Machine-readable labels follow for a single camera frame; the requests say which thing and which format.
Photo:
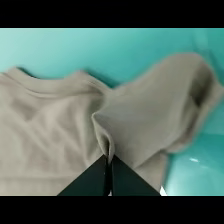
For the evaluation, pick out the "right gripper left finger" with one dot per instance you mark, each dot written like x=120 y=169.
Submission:
x=91 y=181

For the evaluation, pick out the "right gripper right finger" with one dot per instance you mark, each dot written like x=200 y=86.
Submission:
x=128 y=181

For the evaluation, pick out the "brown T-shirt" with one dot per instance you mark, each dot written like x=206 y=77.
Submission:
x=50 y=133

